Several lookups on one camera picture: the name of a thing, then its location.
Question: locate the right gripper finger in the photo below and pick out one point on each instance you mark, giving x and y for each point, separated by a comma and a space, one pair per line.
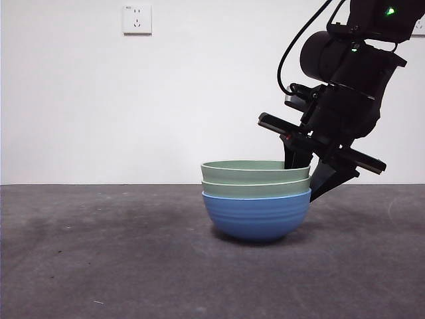
332, 176
297, 157

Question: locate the green ribbed bowl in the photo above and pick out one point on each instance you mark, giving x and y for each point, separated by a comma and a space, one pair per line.
252, 190
249, 170

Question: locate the blue ribbed bowl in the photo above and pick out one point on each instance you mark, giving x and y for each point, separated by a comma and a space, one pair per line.
255, 216

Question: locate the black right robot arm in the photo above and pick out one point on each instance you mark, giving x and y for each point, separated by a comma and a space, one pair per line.
322, 56

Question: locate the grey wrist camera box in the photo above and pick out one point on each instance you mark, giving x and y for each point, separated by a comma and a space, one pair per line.
290, 99

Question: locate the white wall socket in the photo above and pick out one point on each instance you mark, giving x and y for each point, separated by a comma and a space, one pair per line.
137, 20
419, 30

